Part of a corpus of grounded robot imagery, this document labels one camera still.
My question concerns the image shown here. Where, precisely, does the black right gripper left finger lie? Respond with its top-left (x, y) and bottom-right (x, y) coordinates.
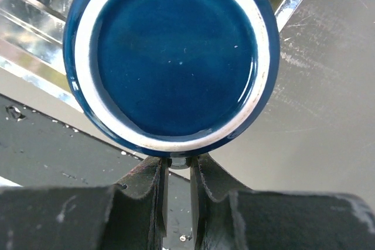
top-left (1, 157), bottom-right (168, 249)

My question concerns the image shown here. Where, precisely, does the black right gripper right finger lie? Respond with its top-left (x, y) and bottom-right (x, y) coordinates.
top-left (190, 155), bottom-right (374, 249)

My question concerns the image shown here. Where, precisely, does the dark blue enamel mug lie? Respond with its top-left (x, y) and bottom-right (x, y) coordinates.
top-left (63, 0), bottom-right (280, 158)

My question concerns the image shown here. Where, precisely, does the silver metal tray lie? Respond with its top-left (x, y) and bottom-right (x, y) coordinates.
top-left (1, 0), bottom-right (302, 111)

